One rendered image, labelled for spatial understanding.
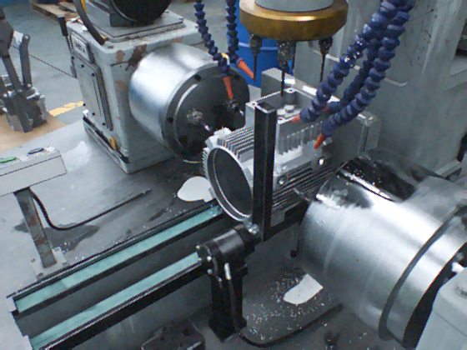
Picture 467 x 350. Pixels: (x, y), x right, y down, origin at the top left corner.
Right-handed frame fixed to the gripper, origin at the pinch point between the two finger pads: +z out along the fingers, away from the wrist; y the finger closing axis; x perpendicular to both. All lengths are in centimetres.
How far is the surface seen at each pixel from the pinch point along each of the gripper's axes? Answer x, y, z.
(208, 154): -16.8, 27.7, 16.1
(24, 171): -3.6, -3.4, 9.8
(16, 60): 365, 58, -19
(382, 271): -58, 27, 27
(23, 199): -0.7, -5.2, 15.5
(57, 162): -3.6, 2.6, 10.4
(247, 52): 134, 149, 12
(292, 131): -30, 39, 14
